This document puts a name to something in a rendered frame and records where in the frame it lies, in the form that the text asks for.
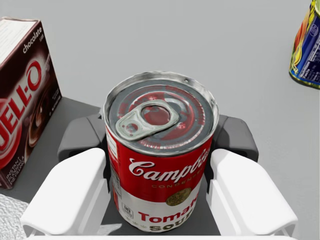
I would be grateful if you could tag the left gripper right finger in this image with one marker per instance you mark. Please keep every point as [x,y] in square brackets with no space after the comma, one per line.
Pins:
[247,190]

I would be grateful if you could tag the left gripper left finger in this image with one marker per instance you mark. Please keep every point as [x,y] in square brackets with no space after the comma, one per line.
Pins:
[65,190]

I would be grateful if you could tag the red and white can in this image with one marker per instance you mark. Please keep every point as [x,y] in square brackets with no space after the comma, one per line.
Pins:
[160,150]

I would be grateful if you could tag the green and blue rectangular can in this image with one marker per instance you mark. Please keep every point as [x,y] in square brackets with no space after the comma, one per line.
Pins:
[308,55]

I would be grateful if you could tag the red and brown carton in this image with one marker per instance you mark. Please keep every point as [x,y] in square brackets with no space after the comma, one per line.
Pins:
[27,100]

